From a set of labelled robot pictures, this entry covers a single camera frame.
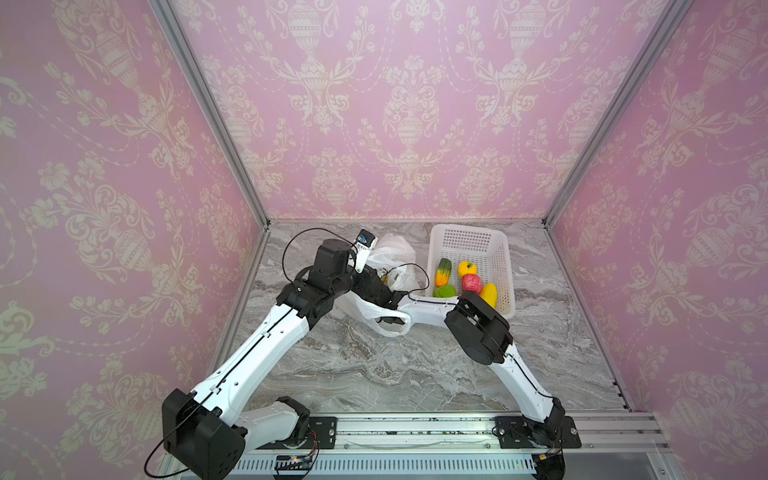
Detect white perforated plastic basket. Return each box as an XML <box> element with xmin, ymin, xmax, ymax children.
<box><xmin>425</xmin><ymin>224</ymin><xmax>516</xmax><ymax>320</ymax></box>

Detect left aluminium corner post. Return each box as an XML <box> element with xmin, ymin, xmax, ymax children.
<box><xmin>148</xmin><ymin>0</ymin><xmax>270</xmax><ymax>230</ymax></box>

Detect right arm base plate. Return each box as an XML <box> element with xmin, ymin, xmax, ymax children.
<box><xmin>492</xmin><ymin>416</ymin><xmax>582</xmax><ymax>450</ymax></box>

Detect white plastic bag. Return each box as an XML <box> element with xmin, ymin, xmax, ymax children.
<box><xmin>334</xmin><ymin>233</ymin><xmax>425</xmax><ymax>338</ymax></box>

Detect aluminium front rail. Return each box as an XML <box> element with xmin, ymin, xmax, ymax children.
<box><xmin>161</xmin><ymin>410</ymin><xmax>670</xmax><ymax>454</ymax></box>

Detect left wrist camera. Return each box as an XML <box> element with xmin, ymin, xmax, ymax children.
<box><xmin>354</xmin><ymin>229</ymin><xmax>378</xmax><ymax>273</ymax></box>

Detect aluminium corner post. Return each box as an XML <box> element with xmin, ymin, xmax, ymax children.
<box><xmin>542</xmin><ymin>0</ymin><xmax>693</xmax><ymax>232</ymax></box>
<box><xmin>148</xmin><ymin>0</ymin><xmax>270</xmax><ymax>230</ymax></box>

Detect right aluminium corner post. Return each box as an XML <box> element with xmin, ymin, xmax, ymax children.
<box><xmin>542</xmin><ymin>0</ymin><xmax>693</xmax><ymax>232</ymax></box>

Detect yellow bell pepper toy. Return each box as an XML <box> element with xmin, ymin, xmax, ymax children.
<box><xmin>457</xmin><ymin>261</ymin><xmax>478</xmax><ymax>278</ymax></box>

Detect green pepper toy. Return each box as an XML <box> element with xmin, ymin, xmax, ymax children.
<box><xmin>433</xmin><ymin>284</ymin><xmax>458</xmax><ymax>299</ymax></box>

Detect white vent grille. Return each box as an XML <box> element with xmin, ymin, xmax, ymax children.
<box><xmin>233</xmin><ymin>453</ymin><xmax>538</xmax><ymax>478</ymax></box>

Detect red fruit toy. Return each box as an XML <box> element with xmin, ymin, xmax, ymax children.
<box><xmin>461</xmin><ymin>273</ymin><xmax>483</xmax><ymax>294</ymax></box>

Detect green yellow mango toy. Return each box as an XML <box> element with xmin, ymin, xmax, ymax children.
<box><xmin>435</xmin><ymin>258</ymin><xmax>453</xmax><ymax>288</ymax></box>

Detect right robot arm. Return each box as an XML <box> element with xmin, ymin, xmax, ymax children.
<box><xmin>352</xmin><ymin>273</ymin><xmax>565</xmax><ymax>448</ymax></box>

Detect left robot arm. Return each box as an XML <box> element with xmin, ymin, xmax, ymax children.
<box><xmin>159</xmin><ymin>231</ymin><xmax>376</xmax><ymax>479</ymax></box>

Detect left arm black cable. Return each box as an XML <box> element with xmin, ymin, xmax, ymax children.
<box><xmin>143</xmin><ymin>226</ymin><xmax>358</xmax><ymax>479</ymax></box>

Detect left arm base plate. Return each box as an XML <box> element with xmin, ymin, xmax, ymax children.
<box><xmin>259</xmin><ymin>416</ymin><xmax>338</xmax><ymax>450</ymax></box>

